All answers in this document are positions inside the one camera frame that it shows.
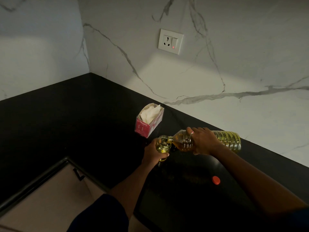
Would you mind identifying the white wall socket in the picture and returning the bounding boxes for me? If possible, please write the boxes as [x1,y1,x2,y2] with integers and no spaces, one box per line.
[158,29,184,55]

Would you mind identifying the white tissues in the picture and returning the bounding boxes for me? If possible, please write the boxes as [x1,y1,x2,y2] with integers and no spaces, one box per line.
[140,104,162,125]

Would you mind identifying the person's right hand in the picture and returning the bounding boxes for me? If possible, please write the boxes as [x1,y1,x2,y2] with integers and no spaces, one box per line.
[186,127,221,156]

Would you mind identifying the beige lower cabinet front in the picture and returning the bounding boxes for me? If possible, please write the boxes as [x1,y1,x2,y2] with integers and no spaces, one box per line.
[0,157,151,232]

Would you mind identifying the black countertop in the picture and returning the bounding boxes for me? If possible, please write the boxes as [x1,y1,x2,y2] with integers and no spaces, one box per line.
[0,72,309,232]

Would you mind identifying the pink tissue box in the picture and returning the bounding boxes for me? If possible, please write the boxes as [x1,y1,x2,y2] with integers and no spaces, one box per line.
[134,103,165,139]

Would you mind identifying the small glass oil dispenser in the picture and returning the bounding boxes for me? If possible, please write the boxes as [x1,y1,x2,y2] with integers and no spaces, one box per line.
[155,135,173,162]

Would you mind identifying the blue right shirt sleeve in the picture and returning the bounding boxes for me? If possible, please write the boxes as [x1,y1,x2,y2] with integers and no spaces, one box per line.
[287,206,309,232]

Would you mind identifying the person's left hand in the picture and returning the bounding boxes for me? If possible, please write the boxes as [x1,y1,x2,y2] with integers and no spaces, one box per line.
[142,139,170,168]

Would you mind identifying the person's right forearm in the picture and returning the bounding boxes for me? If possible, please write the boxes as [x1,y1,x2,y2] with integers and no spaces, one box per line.
[212,145,308,215]

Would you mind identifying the large clear plastic oil bottle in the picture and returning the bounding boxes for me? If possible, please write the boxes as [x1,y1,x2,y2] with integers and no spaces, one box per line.
[168,129,242,153]

